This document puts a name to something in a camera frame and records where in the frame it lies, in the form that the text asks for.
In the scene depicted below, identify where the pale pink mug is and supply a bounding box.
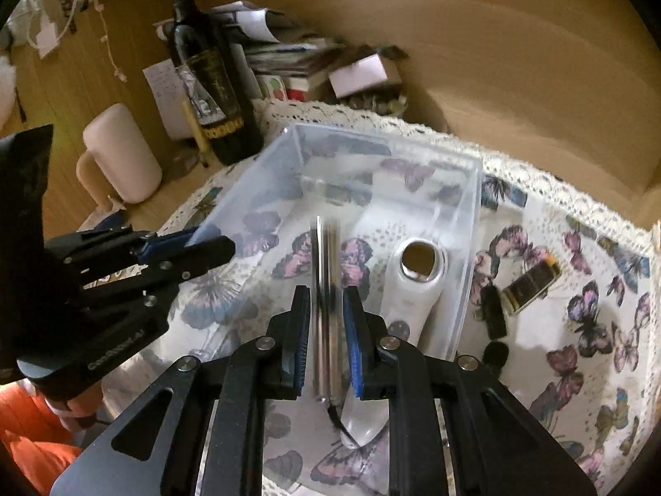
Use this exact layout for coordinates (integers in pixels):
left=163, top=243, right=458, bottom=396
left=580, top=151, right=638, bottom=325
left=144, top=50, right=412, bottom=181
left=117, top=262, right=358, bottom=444
left=76, top=103, right=164, bottom=208

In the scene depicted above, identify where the stack of books and papers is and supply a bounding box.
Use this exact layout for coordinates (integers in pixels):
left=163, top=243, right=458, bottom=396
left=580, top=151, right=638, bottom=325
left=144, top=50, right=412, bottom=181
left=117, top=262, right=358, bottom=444
left=209, top=1, right=354, bottom=103

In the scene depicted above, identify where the white handheld facial device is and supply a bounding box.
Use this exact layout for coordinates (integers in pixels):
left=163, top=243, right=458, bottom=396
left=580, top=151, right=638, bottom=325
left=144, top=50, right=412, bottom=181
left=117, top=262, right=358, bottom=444
left=338, top=238, right=448, bottom=448

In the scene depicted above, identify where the orange clothing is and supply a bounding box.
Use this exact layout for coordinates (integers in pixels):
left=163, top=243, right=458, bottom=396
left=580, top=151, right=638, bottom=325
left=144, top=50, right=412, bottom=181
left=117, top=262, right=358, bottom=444
left=0, top=378, right=84, bottom=485

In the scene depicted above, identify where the dark wine bottle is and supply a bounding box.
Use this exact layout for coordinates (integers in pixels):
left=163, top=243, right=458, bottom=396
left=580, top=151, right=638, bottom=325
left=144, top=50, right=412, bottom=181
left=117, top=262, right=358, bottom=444
left=162, top=0, right=264, bottom=166

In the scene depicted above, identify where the small white cardboard box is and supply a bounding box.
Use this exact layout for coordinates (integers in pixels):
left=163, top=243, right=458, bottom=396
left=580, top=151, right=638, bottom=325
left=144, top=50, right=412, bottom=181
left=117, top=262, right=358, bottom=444
left=328, top=45, right=410, bottom=100

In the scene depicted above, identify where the clear plastic storage box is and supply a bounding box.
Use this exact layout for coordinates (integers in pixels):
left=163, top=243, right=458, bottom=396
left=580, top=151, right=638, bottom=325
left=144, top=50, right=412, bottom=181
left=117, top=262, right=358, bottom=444
left=193, top=123, right=484, bottom=363

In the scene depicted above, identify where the shiny silver metal device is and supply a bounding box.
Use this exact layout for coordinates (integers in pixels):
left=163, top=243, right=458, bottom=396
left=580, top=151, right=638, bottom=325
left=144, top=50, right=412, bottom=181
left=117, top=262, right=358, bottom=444
left=309, top=215, right=358, bottom=448

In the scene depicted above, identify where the butterfly print lace tablecloth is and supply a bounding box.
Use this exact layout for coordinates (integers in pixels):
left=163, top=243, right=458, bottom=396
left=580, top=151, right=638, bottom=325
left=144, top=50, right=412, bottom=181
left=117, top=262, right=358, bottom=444
left=155, top=98, right=658, bottom=496

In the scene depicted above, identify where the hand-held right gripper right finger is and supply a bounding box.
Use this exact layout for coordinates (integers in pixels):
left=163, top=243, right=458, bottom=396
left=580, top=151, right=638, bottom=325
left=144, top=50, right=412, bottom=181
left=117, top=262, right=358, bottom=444
left=342, top=286, right=600, bottom=496

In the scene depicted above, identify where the yellow pencil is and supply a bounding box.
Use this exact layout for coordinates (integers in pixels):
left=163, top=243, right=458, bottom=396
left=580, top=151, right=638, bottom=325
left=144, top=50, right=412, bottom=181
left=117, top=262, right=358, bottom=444
left=182, top=100, right=210, bottom=167

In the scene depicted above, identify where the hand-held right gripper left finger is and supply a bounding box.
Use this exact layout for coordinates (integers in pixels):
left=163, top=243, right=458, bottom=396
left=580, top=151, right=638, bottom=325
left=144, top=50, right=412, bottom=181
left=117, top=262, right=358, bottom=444
left=49, top=285, right=312, bottom=496

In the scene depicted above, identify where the white paper note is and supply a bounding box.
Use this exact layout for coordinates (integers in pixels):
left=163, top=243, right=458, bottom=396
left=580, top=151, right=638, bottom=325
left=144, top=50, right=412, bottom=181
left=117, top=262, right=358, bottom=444
left=143, top=59, right=193, bottom=140

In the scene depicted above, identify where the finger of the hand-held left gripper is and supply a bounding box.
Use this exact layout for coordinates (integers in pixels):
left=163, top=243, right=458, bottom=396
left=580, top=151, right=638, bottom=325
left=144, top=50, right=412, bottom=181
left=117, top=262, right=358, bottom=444
left=45, top=224, right=203, bottom=276
left=77, top=235, right=237, bottom=324

